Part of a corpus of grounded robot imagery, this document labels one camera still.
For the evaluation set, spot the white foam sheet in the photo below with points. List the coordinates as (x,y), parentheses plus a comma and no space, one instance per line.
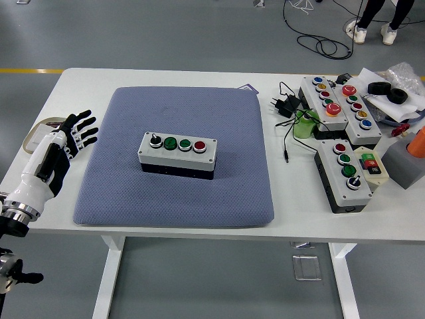
(391,108)

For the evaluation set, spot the grey block holder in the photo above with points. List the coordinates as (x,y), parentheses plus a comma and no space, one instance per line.
(401,166)

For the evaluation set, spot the blue-grey padded mat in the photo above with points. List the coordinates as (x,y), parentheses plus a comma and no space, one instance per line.
(199,199)

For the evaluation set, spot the grey five-button box, blue end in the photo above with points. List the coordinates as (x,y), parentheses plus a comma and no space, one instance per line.
(308,88)

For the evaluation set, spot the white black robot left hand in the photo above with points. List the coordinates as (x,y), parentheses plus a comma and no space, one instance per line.
(33,186)

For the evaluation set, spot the person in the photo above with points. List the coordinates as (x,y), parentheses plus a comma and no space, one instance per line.
(368,13)

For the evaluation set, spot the white table leg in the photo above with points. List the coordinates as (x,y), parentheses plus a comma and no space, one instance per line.
(106,282)
(345,285)

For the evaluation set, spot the red valve knob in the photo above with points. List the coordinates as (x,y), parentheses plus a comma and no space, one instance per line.
(400,129)

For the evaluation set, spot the cream three-button switch box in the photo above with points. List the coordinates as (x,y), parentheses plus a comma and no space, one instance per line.
(378,179)

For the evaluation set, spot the small white floor object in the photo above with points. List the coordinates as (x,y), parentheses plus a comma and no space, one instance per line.
(259,2)
(22,1)

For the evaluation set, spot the black power adapter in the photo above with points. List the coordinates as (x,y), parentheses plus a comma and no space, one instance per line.
(284,106)

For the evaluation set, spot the clear bubble wrap bag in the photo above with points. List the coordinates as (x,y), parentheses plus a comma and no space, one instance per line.
(405,74)

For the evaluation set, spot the orange cylinder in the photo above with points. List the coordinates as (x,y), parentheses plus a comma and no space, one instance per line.
(418,143)

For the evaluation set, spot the grey four-button control box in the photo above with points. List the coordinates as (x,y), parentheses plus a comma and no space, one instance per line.
(352,197)
(176,156)

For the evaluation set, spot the metal floor outlet plate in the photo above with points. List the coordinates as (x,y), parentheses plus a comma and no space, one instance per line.
(307,267)

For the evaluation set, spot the blue bowl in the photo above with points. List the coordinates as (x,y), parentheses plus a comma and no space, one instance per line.
(416,117)

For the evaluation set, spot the small black device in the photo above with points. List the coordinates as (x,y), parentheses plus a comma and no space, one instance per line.
(342,79)

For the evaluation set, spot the small dark red object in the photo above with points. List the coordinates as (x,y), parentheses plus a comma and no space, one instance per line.
(53,124)

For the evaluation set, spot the grey five-button box, mushroom end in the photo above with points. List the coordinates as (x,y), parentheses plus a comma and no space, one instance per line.
(368,134)

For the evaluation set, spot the green plastic cup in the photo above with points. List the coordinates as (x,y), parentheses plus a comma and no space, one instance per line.
(302,129)

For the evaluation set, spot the beige shallow tray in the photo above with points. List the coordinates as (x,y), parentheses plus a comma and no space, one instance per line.
(26,143)

